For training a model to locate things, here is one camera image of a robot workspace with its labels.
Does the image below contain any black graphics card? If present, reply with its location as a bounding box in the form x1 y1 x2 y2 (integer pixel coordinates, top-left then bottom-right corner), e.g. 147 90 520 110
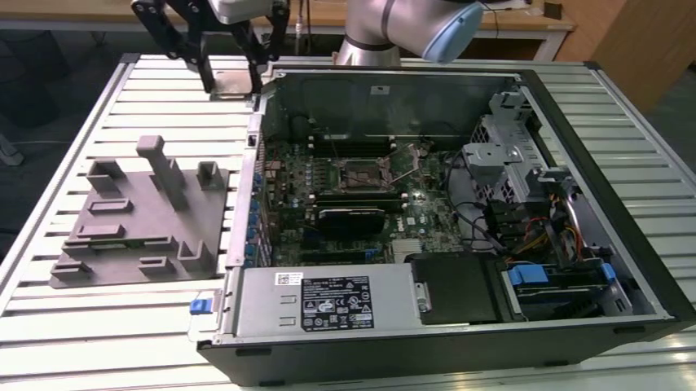
317 206 389 238

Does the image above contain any CPU socket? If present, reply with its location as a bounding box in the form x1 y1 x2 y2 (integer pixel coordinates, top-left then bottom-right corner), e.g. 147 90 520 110
337 156 398 195

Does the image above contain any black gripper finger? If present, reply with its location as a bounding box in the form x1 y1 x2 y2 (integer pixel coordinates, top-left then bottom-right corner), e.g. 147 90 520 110
128 0 219 94
231 0 291 94

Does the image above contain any green motherboard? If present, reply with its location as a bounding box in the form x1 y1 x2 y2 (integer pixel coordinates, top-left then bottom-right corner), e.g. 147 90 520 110
261 136 469 266

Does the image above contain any black RAM slot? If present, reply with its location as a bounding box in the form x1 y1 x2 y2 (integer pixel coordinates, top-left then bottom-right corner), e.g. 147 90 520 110
307 137 397 145
314 204 406 210
314 194 408 200
311 147 397 154
314 197 408 204
307 142 397 149
314 200 406 207

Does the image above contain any hard disk in blue carrier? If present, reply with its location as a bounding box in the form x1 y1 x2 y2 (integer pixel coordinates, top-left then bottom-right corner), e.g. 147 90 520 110
503 262 619 321

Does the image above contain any black PC case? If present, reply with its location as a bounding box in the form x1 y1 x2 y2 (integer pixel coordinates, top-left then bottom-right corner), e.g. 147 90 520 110
187 60 696 388

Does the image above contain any orange yellow wire bundle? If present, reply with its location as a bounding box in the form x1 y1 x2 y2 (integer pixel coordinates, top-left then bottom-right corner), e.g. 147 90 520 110
505 217 587 261

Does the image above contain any silver power supply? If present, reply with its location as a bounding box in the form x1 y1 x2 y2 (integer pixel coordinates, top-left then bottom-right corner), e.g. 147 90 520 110
214 262 430 339

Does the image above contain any silver CPU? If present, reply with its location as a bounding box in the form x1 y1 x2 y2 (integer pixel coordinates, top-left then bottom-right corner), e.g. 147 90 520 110
210 69 262 101

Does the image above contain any grey stand foot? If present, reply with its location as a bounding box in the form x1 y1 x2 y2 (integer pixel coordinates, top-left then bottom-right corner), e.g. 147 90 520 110
0 134 27 166

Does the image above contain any silver metal drive cage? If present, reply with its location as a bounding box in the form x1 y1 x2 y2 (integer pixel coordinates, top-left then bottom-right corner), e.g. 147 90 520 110
460 91 551 204

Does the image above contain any black office chair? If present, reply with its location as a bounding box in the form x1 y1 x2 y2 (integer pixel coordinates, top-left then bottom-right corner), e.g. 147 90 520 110
0 30 72 130

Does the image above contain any silver chipset heatsink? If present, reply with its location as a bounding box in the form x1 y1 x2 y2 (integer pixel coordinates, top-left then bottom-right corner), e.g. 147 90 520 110
390 239 425 256

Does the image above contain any wooden desk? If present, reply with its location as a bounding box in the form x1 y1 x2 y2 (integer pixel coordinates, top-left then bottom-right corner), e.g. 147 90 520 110
0 0 577 62

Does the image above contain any metal socket cover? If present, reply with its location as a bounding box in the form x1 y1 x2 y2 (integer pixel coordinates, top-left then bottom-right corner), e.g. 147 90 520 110
380 142 429 191

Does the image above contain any grey parts rack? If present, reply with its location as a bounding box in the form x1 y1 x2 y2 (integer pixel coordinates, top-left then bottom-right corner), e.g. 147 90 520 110
47 134 230 290

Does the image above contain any black expansion slot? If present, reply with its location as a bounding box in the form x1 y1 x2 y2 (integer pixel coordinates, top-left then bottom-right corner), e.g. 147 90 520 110
301 251 396 264

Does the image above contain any wooden cabinet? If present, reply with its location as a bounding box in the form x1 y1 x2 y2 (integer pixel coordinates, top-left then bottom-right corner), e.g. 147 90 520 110
557 0 696 115

